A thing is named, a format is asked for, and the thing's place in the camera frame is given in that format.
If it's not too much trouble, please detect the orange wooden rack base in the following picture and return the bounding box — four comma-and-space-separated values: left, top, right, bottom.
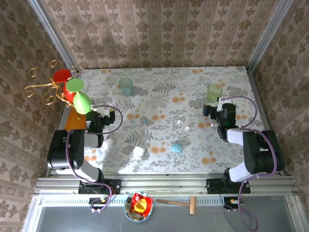
64, 107, 88, 131

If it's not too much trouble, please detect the green plastic goblet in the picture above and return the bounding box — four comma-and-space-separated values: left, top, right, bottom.
65, 78, 93, 115

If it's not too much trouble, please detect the green plastic cup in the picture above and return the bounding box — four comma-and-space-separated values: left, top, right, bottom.
206, 83, 224, 103

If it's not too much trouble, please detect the blue plastic cup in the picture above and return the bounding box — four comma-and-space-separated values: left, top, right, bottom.
118, 77, 134, 97

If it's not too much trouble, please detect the red plastic goblet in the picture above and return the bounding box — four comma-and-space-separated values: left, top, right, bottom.
53, 68, 78, 103

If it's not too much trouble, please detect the leaf pattern bowl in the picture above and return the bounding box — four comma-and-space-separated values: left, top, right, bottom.
123, 190, 155, 223

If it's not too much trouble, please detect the red yellow snack packet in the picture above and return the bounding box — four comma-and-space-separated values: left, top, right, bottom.
130, 192, 154, 218

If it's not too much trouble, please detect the wooden mallet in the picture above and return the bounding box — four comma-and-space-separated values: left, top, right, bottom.
156, 196, 197, 216

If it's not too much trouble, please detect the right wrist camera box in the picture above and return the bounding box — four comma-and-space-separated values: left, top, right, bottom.
216, 96, 226, 113

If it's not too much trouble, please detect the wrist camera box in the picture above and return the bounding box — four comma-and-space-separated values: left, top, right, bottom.
216, 96, 226, 113
93, 98, 114, 118

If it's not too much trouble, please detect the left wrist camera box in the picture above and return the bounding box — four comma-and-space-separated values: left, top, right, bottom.
93, 98, 114, 118

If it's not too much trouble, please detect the aluminium table side rail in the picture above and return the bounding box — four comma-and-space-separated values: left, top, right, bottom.
245, 67, 285, 176

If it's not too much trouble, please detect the gold wire glass rack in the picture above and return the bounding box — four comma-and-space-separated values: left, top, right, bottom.
23, 59, 81, 121

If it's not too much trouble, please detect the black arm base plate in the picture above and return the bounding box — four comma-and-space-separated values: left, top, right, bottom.
78, 179, 122, 195
206, 178, 251, 195

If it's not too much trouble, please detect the black cable connector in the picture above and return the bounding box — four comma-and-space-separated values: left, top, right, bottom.
88, 196, 110, 214
223, 196, 245, 212

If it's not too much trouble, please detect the white slotted cable duct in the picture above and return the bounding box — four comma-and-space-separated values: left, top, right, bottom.
38, 196, 242, 207

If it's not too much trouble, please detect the aluminium frame post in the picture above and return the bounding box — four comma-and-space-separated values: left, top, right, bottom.
28, 0, 78, 71
247, 0, 295, 71

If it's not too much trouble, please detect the aluminium frame rail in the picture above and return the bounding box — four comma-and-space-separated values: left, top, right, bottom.
33, 173, 299, 197

